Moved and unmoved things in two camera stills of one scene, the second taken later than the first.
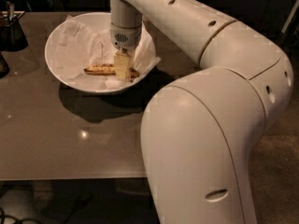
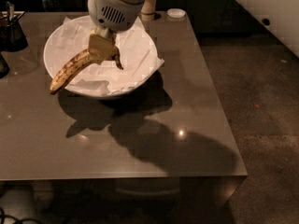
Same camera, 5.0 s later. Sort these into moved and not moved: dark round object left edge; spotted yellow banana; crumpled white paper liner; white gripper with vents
Moved: white gripper with vents; spotted yellow banana
Not moved: dark round object left edge; crumpled white paper liner
